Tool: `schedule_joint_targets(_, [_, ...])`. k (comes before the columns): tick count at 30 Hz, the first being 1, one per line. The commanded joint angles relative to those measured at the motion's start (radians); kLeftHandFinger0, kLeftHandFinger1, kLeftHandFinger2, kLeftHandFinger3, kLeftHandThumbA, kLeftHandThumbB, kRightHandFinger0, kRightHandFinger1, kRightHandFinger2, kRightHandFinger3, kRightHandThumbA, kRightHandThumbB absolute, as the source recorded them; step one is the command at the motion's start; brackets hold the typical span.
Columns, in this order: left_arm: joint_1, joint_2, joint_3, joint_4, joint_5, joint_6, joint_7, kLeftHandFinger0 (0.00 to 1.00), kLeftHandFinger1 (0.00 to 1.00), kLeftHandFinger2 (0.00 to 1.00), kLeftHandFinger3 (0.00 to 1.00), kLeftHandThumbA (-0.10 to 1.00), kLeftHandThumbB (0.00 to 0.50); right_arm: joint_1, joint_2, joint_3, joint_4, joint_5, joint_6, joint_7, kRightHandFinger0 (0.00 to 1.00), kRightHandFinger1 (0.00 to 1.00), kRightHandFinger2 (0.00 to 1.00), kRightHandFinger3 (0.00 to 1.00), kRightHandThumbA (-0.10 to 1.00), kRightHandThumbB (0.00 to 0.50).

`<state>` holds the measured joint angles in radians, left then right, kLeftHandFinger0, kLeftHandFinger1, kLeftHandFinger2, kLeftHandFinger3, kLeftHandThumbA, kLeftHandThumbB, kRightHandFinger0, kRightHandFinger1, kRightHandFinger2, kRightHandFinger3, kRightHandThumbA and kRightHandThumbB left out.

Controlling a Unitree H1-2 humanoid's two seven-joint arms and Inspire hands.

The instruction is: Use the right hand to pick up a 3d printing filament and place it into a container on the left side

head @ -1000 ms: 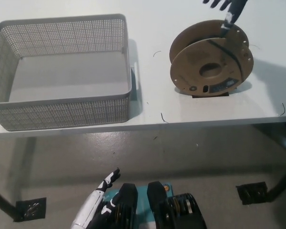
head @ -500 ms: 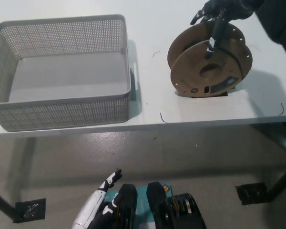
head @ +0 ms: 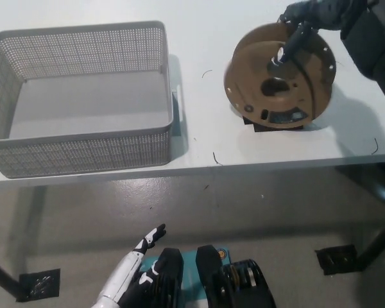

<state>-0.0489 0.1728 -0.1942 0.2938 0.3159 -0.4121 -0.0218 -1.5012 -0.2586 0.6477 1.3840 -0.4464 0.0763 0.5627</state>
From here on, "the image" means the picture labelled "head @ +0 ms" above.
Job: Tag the black table leg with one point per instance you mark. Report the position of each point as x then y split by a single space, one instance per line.
3 274
377 250

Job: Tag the white and black left hand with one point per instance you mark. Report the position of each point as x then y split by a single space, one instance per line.
122 279

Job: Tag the brown cardboard filament spool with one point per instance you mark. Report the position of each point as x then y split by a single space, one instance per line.
244 86

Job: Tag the black and teal robot body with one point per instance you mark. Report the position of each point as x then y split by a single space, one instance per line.
208 272

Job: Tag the black and white right hand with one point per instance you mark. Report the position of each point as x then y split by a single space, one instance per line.
314 14

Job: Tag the black tape patch on table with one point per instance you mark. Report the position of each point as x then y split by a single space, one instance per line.
266 127

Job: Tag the grey perforated plastic basket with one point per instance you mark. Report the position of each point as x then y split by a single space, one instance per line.
83 96

